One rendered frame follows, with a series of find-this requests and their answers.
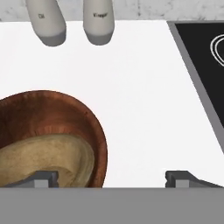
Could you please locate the white oil bottle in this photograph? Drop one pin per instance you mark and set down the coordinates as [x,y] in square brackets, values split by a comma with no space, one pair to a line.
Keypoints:
[46,20]

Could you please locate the white vinegar bottle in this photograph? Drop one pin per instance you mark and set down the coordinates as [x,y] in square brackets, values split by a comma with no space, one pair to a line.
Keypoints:
[98,20]

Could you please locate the black hob with grey rim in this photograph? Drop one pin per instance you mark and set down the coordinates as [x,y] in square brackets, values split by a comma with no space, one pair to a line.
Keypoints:
[204,64]

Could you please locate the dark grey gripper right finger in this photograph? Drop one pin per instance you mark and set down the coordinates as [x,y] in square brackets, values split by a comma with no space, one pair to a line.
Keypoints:
[180,176]

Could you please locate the brown wooden bowl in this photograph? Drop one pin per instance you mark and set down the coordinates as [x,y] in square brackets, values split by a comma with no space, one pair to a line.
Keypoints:
[52,128]

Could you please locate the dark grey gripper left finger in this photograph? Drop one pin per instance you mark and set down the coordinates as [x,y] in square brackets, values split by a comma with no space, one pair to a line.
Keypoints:
[43,176]

